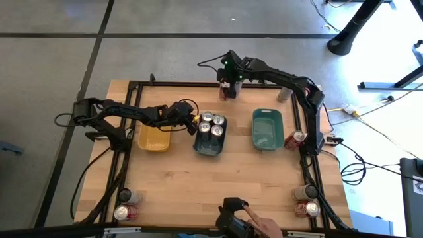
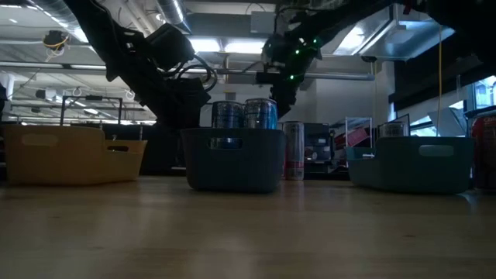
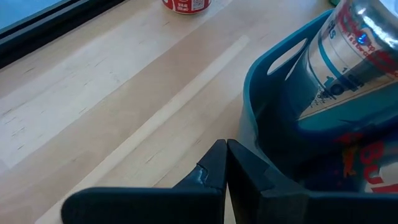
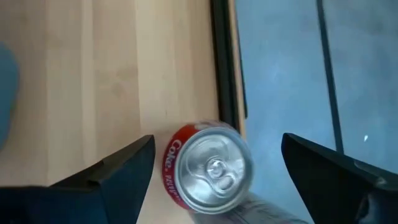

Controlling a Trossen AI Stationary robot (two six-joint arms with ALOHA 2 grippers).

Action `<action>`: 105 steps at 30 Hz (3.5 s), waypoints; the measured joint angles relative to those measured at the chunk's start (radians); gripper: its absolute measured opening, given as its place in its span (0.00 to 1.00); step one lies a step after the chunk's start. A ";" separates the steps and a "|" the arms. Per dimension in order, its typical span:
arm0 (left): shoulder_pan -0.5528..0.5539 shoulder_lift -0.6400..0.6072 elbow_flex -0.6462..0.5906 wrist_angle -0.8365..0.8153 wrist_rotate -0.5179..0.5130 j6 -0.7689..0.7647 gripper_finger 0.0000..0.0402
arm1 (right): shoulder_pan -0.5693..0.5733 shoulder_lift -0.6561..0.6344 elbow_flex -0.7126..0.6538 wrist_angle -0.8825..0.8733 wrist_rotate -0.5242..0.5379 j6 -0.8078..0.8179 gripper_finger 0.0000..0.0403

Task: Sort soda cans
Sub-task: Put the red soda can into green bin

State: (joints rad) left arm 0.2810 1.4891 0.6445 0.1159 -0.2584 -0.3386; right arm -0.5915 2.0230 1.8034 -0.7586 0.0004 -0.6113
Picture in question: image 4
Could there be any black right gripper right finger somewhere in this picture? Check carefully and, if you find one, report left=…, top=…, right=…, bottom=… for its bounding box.
left=281, top=133, right=398, bottom=224

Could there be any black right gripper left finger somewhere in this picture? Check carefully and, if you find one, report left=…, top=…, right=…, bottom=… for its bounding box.
left=0, top=135, right=155, bottom=224

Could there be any red Coca-Cola can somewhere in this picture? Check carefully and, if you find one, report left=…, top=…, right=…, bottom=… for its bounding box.
left=161, top=120, right=254, bottom=215

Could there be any black metal rig frame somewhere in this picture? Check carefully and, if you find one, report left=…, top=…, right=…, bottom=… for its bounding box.
left=210, top=0, right=249, bottom=133

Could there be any dark blue plastic bin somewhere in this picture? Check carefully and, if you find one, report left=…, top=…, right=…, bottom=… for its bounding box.
left=0, top=42, right=21, bottom=152

